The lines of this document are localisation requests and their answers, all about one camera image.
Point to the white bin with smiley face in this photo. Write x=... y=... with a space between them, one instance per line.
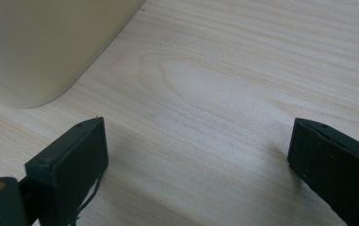
x=39 y=47

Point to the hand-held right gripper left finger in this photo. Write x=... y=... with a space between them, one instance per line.
x=70 y=169

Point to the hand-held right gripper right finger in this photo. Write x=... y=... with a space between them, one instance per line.
x=334 y=169

